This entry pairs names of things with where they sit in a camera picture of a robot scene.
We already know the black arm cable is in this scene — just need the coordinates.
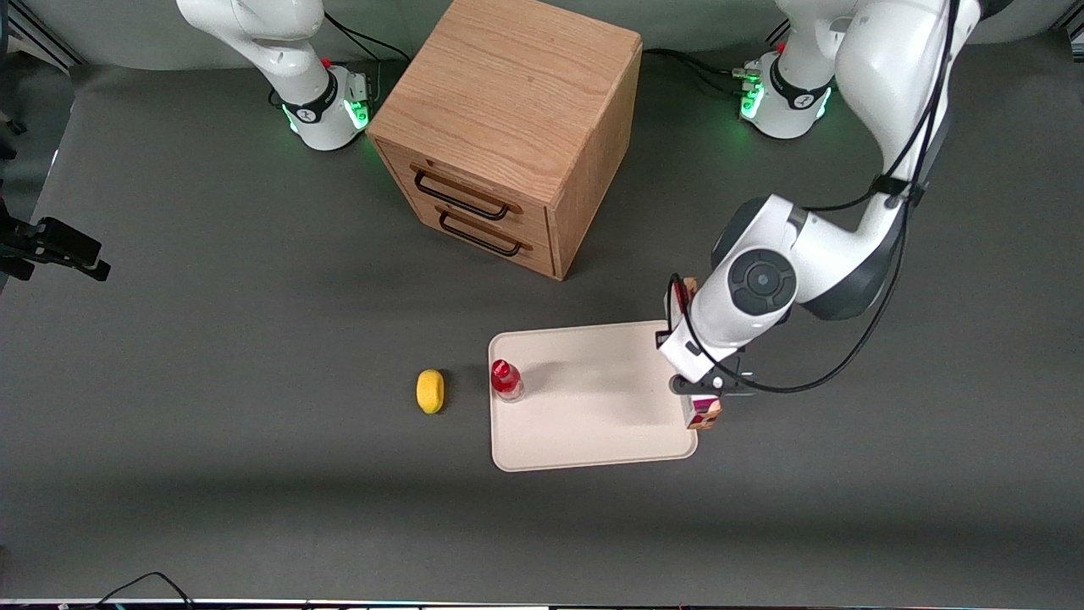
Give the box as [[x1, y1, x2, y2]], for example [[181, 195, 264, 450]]
[[745, 0, 963, 396], [796, 0, 963, 214]]

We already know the yellow lemon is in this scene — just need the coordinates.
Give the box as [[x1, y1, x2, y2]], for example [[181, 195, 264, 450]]
[[416, 369, 446, 416]]

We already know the white rectangular tray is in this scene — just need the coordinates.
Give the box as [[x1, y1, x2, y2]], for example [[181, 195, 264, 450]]
[[488, 319, 700, 473]]

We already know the black cable loop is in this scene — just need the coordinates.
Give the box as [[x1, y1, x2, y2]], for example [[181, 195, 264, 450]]
[[91, 572, 197, 610]]

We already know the red cookie box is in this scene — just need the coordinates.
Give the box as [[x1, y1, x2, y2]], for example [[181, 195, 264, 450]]
[[671, 275, 723, 431]]

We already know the black base power cable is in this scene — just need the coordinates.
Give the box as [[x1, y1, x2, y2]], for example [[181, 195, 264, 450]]
[[324, 12, 409, 65], [642, 47, 748, 96]]

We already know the black drawer handle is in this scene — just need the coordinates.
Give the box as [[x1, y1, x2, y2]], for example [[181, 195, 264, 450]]
[[413, 169, 512, 222], [437, 211, 524, 258]]

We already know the aluminium frame profile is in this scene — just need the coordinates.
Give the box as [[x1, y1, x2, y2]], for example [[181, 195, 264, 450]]
[[0, 0, 87, 74]]

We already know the red plastic bottle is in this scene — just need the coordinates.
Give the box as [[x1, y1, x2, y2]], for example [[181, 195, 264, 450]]
[[490, 359, 525, 404]]

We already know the dark gray table cover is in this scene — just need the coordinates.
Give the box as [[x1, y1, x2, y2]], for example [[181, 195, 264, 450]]
[[0, 38, 1084, 604]]

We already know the wooden drawer cabinet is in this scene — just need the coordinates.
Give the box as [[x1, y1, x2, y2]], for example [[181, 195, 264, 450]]
[[366, 0, 644, 282]]

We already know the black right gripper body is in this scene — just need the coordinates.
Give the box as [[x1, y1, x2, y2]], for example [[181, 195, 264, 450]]
[[0, 198, 40, 256]]

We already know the wooden drawer front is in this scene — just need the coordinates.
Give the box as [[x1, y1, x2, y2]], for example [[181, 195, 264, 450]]
[[376, 139, 553, 248], [398, 197, 557, 280]]

